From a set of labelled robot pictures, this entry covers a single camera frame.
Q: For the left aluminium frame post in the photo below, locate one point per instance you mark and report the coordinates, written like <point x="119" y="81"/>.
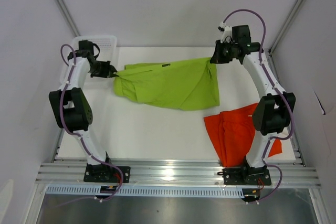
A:
<point x="68" y="18"/>

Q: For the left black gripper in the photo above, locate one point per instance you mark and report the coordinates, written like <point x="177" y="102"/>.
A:
<point x="107" y="73"/>

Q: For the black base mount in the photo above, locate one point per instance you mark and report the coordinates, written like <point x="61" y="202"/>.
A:
<point x="101" y="174"/>
<point x="246" y="176"/>

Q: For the white plastic basket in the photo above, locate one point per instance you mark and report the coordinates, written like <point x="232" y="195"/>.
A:
<point x="105" y="43"/>

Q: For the aluminium frame post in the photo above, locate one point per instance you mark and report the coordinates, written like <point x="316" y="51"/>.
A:
<point x="68" y="18"/>
<point x="290" y="18"/>

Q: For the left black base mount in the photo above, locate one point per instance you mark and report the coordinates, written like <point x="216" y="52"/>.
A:
<point x="101" y="174"/>

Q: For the lime green shorts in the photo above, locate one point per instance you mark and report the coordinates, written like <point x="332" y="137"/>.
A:
<point x="187" y="85"/>

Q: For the orange shorts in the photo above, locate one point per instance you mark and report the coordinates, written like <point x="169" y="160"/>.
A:
<point x="231" y="134"/>

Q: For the right aluminium frame post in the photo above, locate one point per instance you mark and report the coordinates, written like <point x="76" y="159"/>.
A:
<point x="290" y="18"/>

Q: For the aluminium mounting rail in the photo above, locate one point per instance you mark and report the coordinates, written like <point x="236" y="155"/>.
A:
<point x="176" y="173"/>

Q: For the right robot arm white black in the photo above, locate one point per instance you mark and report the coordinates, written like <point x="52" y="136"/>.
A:
<point x="274" y="110"/>

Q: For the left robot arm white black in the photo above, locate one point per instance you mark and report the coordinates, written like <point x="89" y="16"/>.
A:
<point x="70" y="106"/>

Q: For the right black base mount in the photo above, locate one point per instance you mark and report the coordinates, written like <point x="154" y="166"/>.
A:
<point x="246" y="176"/>

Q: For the slotted white cable duct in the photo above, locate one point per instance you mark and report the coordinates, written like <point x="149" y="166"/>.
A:
<point x="147" y="191"/>

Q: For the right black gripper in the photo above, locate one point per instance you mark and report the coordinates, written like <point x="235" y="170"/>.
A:
<point x="217" y="58"/>

